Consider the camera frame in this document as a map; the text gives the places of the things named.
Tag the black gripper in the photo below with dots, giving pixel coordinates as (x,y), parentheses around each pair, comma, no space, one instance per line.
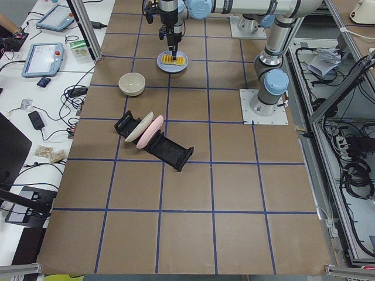
(170,17)

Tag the ridged yellow bread roll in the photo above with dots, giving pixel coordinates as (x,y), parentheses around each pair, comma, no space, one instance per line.
(168,59)

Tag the blue plate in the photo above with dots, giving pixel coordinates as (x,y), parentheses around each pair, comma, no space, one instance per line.
(171,68)

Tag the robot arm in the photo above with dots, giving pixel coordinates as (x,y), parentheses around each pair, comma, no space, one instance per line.
(173,14)
(273,81)

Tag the cream plate in rack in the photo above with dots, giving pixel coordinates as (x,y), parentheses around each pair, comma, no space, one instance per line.
(140,128)

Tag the pink plate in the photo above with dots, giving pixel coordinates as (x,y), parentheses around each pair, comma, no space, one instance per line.
(149,132)

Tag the black plate rack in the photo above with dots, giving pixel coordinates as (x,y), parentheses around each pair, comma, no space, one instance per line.
(159,146)

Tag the cream bowl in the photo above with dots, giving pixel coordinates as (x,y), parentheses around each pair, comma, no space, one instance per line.
(132,84)

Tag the black power adapter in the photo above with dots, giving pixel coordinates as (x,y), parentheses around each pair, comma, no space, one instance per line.
(98,25)

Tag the green white carton box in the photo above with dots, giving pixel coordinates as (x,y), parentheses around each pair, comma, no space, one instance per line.
(79,48)

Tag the teach pendant tablet far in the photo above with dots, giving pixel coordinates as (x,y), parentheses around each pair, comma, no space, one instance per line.
(57,19)

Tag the teach pendant tablet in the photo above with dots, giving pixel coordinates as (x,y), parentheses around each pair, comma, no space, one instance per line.
(43,60)
(57,19)

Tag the teach pendant tablet near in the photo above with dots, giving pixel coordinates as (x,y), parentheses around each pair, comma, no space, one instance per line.
(43,60)

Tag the black phone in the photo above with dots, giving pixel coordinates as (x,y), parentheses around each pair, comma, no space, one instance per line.
(36,120)

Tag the black monitor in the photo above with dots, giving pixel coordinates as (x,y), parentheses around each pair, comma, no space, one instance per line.
(15,147)

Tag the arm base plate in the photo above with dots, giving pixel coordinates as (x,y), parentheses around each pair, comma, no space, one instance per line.
(244,28)
(256,113)

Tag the aluminium frame post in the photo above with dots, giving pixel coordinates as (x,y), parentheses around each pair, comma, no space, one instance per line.
(81,17)

